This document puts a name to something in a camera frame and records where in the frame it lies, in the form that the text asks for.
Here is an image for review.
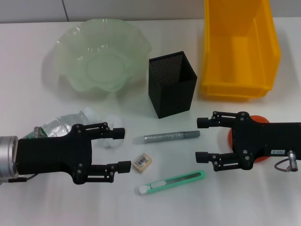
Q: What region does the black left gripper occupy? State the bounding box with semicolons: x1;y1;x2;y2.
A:
17;121;132;185

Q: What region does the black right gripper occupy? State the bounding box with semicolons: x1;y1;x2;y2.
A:
195;111;301;172

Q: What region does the white paper ball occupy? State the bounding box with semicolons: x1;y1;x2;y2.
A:
95;113;127;149

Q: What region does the orange-red soft toy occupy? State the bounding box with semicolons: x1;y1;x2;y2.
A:
227;114;270;163

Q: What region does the clear green-label water bottle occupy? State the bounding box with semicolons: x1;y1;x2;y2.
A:
24;107;97;139

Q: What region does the beige eraser with barcode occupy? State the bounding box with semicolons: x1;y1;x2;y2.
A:
132;152;153;169

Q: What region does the silver glitter pen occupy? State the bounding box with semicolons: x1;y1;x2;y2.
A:
133;130;201;145

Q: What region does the black mesh pen holder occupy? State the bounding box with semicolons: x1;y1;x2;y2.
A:
148;50;198;119

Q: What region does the green utility knife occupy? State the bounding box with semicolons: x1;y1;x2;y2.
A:
137;169;207;196

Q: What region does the green wavy glass fruit plate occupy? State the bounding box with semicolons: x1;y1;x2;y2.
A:
53;19;152;97

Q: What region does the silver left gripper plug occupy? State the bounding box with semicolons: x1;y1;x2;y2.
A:
34;126;47;138

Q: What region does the yellow plastic storage bin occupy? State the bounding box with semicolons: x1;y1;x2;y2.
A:
200;0;282;98

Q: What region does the right gripper cable with plug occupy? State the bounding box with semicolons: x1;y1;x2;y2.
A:
275;150;301;172

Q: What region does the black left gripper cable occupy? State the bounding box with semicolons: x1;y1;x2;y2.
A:
8;174;32;183

